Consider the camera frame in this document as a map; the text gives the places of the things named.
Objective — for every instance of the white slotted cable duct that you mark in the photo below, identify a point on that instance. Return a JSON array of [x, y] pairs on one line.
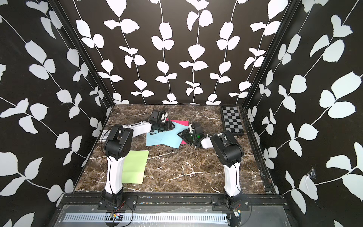
[[210, 218]]

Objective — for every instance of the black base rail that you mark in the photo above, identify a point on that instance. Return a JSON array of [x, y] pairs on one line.
[[134, 200]]

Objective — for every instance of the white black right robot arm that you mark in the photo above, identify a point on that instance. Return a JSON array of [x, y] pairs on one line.
[[229, 153]]

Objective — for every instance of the playing card box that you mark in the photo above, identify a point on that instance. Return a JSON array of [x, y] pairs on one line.
[[104, 135]]

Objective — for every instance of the light blue paper sheet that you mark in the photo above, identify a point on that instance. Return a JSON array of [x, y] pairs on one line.
[[172, 139], [154, 139]]

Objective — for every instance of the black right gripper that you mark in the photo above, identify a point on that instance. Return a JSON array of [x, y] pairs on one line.
[[185, 135]]

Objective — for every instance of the black white chessboard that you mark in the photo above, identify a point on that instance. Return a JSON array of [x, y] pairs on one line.
[[232, 120]]

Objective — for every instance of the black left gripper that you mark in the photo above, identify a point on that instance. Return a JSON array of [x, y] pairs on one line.
[[168, 126]]

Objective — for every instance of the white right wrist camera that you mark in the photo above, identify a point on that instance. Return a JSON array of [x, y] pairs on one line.
[[192, 127]]

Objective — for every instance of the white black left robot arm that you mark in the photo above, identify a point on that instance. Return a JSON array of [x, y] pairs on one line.
[[117, 146]]

